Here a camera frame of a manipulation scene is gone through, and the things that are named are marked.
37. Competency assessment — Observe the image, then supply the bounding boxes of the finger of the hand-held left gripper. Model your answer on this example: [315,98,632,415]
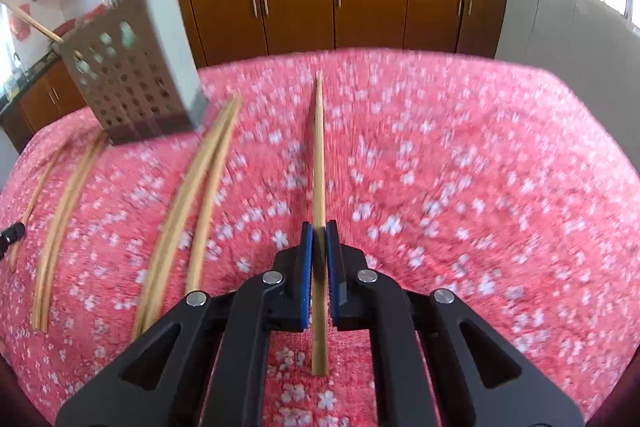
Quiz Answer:
[0,222,27,270]

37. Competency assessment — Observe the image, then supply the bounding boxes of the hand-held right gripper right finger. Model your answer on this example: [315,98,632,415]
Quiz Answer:
[325,221,585,427]

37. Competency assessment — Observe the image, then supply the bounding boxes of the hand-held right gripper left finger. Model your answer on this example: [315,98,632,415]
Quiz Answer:
[55,222,315,427]

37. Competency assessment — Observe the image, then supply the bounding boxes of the wooden chopstick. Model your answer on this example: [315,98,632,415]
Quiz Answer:
[7,139,71,272]
[137,99,238,338]
[30,137,101,330]
[311,74,331,377]
[37,137,108,333]
[185,94,243,295]
[131,99,236,340]
[7,2,65,44]

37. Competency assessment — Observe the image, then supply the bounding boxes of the grey perforated utensil holder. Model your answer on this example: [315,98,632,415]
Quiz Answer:
[60,0,210,146]

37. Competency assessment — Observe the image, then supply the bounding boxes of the pink floral tablecloth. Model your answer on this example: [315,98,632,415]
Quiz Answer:
[0,49,640,427]

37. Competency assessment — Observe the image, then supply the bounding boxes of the red hanging plastic bag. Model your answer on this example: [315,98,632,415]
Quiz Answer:
[7,14,31,42]

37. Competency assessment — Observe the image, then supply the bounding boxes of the wooden lower kitchen cabinets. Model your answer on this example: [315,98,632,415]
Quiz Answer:
[0,0,511,152]

